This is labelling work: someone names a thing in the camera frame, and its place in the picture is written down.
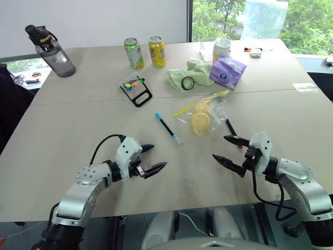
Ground grey bottle with black lid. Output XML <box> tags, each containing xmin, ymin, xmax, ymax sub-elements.
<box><xmin>24</xmin><ymin>24</ymin><xmax>77</xmax><ymax>79</ymax></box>

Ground black tape ring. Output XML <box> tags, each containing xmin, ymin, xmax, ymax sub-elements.
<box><xmin>181</xmin><ymin>77</ymin><xmax>196</xmax><ymax>92</ymax></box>

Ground black window frame post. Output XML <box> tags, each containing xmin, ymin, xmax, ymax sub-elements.
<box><xmin>187</xmin><ymin>0</ymin><xmax>194</xmax><ymax>43</ymax></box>

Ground purple tissue pack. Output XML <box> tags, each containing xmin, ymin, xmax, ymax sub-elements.
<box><xmin>209</xmin><ymin>55</ymin><xmax>248</xmax><ymax>91</ymax></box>

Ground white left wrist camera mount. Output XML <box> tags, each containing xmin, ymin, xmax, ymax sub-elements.
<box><xmin>116</xmin><ymin>137</ymin><xmax>143</xmax><ymax>181</ymax></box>

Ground black red marker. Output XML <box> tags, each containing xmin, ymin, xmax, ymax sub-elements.
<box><xmin>225</xmin><ymin>118</ymin><xmax>245</xmax><ymax>149</ymax></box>

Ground clear case of coloured markers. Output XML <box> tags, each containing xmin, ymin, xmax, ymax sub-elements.
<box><xmin>116</xmin><ymin>72</ymin><xmax>153</xmax><ymax>108</ymax></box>

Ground thin white cable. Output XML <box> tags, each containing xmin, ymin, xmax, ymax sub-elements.
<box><xmin>178</xmin><ymin>212</ymin><xmax>209</xmax><ymax>237</ymax></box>

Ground light green towel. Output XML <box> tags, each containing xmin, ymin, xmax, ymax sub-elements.
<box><xmin>166</xmin><ymin>58</ymin><xmax>215</xmax><ymax>94</ymax></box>

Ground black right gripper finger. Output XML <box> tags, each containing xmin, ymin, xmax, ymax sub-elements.
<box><xmin>223</xmin><ymin>135</ymin><xmax>251</xmax><ymax>148</ymax></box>
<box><xmin>212</xmin><ymin>154</ymin><xmax>247</xmax><ymax>179</ymax></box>

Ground silver robot leg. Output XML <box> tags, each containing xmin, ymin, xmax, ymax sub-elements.
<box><xmin>204</xmin><ymin>206</ymin><xmax>246</xmax><ymax>241</ymax></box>
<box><xmin>141</xmin><ymin>210</ymin><xmax>178</xmax><ymax>250</ymax></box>

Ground dark side table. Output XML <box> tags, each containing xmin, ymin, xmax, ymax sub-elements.
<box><xmin>296</xmin><ymin>56</ymin><xmax>333</xmax><ymax>103</ymax></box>

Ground white and yellow cup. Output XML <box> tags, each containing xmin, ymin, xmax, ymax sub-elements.
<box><xmin>213</xmin><ymin>37</ymin><xmax>232</xmax><ymax>66</ymax></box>

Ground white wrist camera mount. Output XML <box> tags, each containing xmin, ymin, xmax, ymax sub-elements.
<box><xmin>116</xmin><ymin>137</ymin><xmax>143</xmax><ymax>181</ymax></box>
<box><xmin>249</xmin><ymin>131</ymin><xmax>273</xmax><ymax>176</ymax></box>

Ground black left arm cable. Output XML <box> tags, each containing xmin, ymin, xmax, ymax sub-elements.
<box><xmin>89</xmin><ymin>134</ymin><xmax>127</xmax><ymax>166</ymax></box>

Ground green drink can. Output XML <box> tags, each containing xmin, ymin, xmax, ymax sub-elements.
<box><xmin>123</xmin><ymin>37</ymin><xmax>145</xmax><ymax>70</ymax></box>

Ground clear plastic container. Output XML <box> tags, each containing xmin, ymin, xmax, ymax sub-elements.
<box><xmin>199</xmin><ymin>36</ymin><xmax>233</xmax><ymax>63</ymax></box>

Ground colourful small items in box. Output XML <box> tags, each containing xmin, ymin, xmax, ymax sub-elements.
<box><xmin>123</xmin><ymin>78</ymin><xmax>146</xmax><ymax>91</ymax></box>

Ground grey robot torso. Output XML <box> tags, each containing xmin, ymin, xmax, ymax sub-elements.
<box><xmin>145</xmin><ymin>236</ymin><xmax>277</xmax><ymax>250</ymax></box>

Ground zip bag with yellow fruit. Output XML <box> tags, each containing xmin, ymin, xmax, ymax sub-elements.
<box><xmin>173</xmin><ymin>89</ymin><xmax>230</xmax><ymax>139</ymax></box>

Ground clear tape strip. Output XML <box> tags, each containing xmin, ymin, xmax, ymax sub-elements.
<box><xmin>292</xmin><ymin>82</ymin><xmax>319</xmax><ymax>92</ymax></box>

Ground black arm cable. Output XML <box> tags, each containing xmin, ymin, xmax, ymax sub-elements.
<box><xmin>250</xmin><ymin>168</ymin><xmax>298</xmax><ymax>222</ymax></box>
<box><xmin>89</xmin><ymin>134</ymin><xmax>127</xmax><ymax>166</ymax></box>

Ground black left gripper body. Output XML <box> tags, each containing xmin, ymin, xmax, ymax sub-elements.
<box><xmin>129</xmin><ymin>152</ymin><xmax>146</xmax><ymax>179</ymax></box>

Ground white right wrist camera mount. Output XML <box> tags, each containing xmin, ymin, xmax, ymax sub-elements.
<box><xmin>249</xmin><ymin>131</ymin><xmax>273</xmax><ymax>176</ymax></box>

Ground yellow drink can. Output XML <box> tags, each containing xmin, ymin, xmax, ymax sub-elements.
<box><xmin>148</xmin><ymin>35</ymin><xmax>167</xmax><ymax>69</ymax></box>

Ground black pen with blue cap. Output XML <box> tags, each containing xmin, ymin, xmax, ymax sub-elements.
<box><xmin>155</xmin><ymin>112</ymin><xmax>183</xmax><ymax>146</ymax></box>

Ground translucent blue plastic bag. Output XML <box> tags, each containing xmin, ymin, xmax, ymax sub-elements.
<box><xmin>239</xmin><ymin>0</ymin><xmax>290</xmax><ymax>41</ymax></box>

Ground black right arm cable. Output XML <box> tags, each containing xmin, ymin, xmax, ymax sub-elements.
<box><xmin>250</xmin><ymin>168</ymin><xmax>298</xmax><ymax>222</ymax></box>

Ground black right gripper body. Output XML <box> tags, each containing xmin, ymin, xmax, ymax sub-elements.
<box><xmin>242</xmin><ymin>145</ymin><xmax>262</xmax><ymax>172</ymax></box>

